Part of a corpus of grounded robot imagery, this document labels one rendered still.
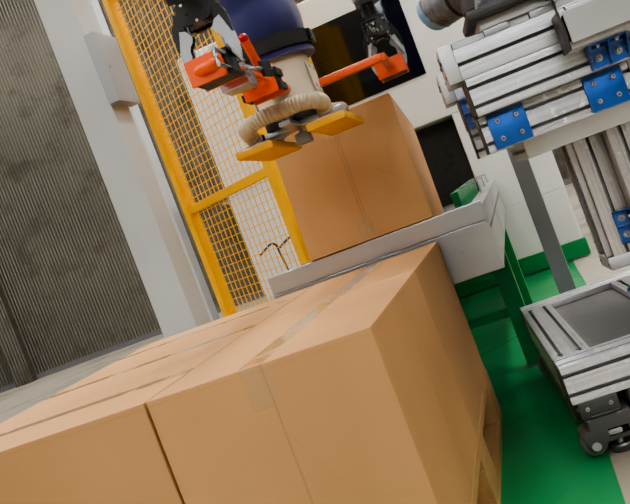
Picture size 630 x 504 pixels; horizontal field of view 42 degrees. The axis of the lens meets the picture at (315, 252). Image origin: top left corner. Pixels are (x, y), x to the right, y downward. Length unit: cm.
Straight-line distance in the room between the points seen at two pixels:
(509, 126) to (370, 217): 65
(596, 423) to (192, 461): 95
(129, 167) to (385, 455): 238
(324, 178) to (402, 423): 136
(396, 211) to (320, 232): 24
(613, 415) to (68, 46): 259
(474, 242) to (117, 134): 166
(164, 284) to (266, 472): 218
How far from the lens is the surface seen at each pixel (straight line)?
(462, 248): 244
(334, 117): 195
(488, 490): 185
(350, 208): 247
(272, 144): 199
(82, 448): 144
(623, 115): 211
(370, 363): 123
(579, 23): 186
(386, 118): 248
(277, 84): 187
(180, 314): 343
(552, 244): 300
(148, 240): 344
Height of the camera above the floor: 72
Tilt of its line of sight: 2 degrees down
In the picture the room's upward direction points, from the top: 21 degrees counter-clockwise
